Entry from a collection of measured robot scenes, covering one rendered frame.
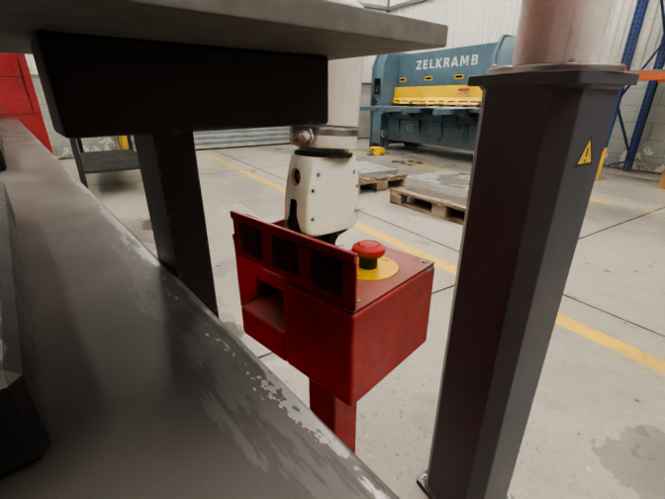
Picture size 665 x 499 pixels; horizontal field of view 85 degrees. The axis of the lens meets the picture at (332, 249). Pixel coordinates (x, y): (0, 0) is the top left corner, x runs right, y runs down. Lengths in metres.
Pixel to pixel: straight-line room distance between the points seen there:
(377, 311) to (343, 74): 0.26
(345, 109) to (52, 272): 0.32
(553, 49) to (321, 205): 0.41
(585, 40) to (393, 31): 0.52
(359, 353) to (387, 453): 0.87
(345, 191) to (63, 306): 0.35
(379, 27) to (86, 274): 0.20
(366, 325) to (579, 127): 0.44
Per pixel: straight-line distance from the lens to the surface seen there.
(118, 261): 0.26
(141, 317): 0.19
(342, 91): 0.45
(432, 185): 3.42
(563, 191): 0.67
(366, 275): 0.41
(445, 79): 6.94
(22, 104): 2.37
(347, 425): 0.61
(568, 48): 0.68
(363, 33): 0.18
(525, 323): 0.75
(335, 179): 0.46
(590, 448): 1.46
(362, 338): 0.38
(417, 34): 0.20
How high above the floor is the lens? 0.97
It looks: 23 degrees down
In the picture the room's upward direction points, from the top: straight up
